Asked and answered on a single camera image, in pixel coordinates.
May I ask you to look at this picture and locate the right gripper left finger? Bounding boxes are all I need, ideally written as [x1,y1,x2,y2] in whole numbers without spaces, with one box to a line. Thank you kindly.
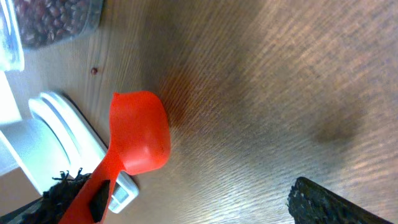
[1,168,109,224]

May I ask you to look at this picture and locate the white kitchen scale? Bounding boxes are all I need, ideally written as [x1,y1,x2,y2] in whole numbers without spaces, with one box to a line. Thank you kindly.
[27,90,140,214]

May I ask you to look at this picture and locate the orange measuring scoop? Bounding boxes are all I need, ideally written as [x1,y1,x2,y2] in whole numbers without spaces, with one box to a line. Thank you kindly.
[60,91,171,223]

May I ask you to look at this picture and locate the white round bowl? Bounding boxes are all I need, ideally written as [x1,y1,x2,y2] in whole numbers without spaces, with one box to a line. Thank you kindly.
[1,119,71,194]

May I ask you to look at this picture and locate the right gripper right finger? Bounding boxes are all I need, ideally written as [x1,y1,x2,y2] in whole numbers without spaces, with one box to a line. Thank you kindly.
[287,177,391,224]

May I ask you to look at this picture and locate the clear plastic container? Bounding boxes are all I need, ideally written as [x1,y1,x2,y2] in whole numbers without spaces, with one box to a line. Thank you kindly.
[1,0,104,72]

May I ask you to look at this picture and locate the red beans in container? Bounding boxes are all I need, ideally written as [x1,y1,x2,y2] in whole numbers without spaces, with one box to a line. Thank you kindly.
[12,0,103,50]

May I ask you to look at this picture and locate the stray red bean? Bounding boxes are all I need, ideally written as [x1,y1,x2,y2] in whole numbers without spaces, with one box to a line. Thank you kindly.
[90,67,98,75]

